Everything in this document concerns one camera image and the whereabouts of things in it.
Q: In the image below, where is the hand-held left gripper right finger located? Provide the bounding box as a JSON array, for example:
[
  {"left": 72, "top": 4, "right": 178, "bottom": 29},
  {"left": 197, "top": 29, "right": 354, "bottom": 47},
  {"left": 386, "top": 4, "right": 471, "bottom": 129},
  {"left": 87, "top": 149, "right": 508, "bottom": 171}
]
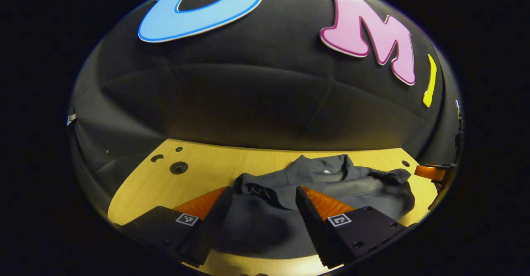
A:
[{"left": 295, "top": 185, "right": 409, "bottom": 269}]

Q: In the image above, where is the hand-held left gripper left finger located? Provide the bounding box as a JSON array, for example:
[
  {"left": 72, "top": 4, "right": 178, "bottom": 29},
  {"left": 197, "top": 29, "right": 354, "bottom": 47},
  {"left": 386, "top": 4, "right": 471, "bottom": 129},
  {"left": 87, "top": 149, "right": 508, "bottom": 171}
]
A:
[{"left": 114, "top": 186, "right": 233, "bottom": 267}]

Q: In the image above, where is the grey collared shirt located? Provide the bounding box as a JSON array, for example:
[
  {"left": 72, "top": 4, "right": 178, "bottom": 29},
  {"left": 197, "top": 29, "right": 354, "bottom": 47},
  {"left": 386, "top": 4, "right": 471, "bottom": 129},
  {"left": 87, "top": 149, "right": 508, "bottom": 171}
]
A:
[{"left": 213, "top": 154, "right": 416, "bottom": 260}]

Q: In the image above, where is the black backdrop cloth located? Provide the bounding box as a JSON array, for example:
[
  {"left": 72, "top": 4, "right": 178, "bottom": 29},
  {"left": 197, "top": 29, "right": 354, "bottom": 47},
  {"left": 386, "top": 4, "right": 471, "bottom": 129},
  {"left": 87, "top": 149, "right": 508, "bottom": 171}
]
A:
[{"left": 67, "top": 0, "right": 463, "bottom": 194}]

